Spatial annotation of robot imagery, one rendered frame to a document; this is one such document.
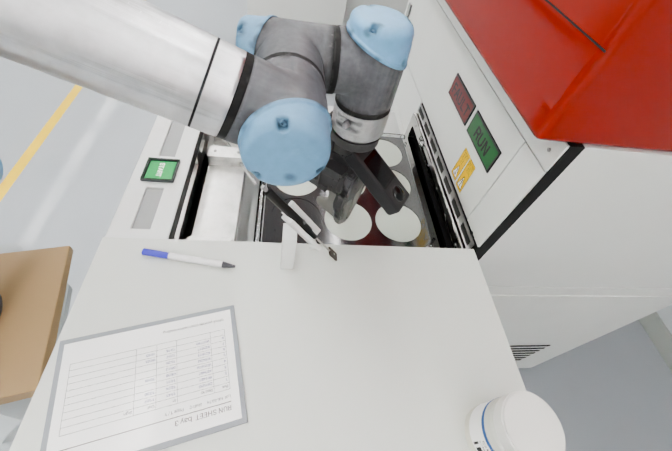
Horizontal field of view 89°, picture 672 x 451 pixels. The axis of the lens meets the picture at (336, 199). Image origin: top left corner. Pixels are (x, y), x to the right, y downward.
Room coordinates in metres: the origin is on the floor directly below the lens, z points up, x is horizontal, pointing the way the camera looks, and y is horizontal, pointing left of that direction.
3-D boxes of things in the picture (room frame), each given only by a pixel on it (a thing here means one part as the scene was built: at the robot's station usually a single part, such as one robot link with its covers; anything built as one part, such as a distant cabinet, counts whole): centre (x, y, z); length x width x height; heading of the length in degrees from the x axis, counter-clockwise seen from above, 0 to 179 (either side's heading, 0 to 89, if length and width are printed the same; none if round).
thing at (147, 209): (0.52, 0.36, 0.89); 0.55 x 0.09 x 0.14; 14
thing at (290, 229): (0.28, 0.04, 1.03); 0.06 x 0.04 x 0.13; 104
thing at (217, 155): (0.54, 0.26, 0.89); 0.08 x 0.03 x 0.03; 104
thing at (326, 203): (0.38, 0.01, 0.99); 0.06 x 0.03 x 0.09; 68
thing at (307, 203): (0.54, -0.01, 0.90); 0.34 x 0.34 x 0.01; 14
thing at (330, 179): (0.40, 0.00, 1.10); 0.09 x 0.08 x 0.12; 68
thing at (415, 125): (0.61, -0.21, 0.89); 0.44 x 0.02 x 0.10; 14
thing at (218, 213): (0.46, 0.24, 0.87); 0.36 x 0.08 x 0.03; 14
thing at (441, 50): (0.79, -0.18, 1.02); 0.81 x 0.03 x 0.40; 14
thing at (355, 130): (0.39, 0.00, 1.18); 0.08 x 0.08 x 0.05
